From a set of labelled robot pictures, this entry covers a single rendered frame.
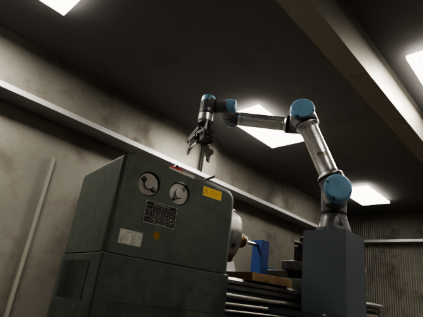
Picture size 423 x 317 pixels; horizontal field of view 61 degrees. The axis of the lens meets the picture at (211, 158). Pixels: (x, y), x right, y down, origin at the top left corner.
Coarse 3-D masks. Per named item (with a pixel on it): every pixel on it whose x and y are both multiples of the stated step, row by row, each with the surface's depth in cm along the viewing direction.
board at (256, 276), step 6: (228, 276) 194; (234, 276) 190; (240, 276) 187; (246, 276) 183; (252, 276) 180; (258, 276) 183; (264, 276) 185; (270, 276) 188; (264, 282) 185; (270, 282) 187; (276, 282) 190; (282, 282) 192; (288, 282) 195
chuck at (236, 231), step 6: (234, 210) 195; (234, 216) 188; (234, 222) 185; (240, 222) 188; (234, 228) 183; (240, 228) 186; (234, 234) 182; (240, 234) 185; (234, 240) 182; (240, 240) 184; (228, 252) 182; (234, 252) 183; (228, 258) 184
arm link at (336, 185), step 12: (300, 108) 172; (312, 108) 171; (300, 120) 172; (312, 120) 170; (300, 132) 175; (312, 132) 169; (312, 144) 167; (324, 144) 167; (312, 156) 167; (324, 156) 163; (324, 168) 161; (336, 168) 162; (324, 180) 159; (336, 180) 155; (348, 180) 154; (324, 192) 157; (336, 192) 154; (348, 192) 153; (336, 204) 159
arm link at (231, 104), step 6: (216, 102) 187; (222, 102) 187; (228, 102) 186; (234, 102) 186; (216, 108) 187; (222, 108) 187; (228, 108) 186; (234, 108) 186; (222, 114) 192; (228, 114) 191; (234, 114) 195
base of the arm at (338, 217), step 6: (330, 210) 166; (336, 210) 165; (324, 216) 167; (330, 216) 164; (336, 216) 164; (342, 216) 164; (324, 222) 164; (330, 222) 163; (336, 222) 162; (342, 222) 162; (318, 228) 166; (324, 228) 163; (330, 228) 161; (336, 228) 160; (342, 228) 160; (348, 228) 162
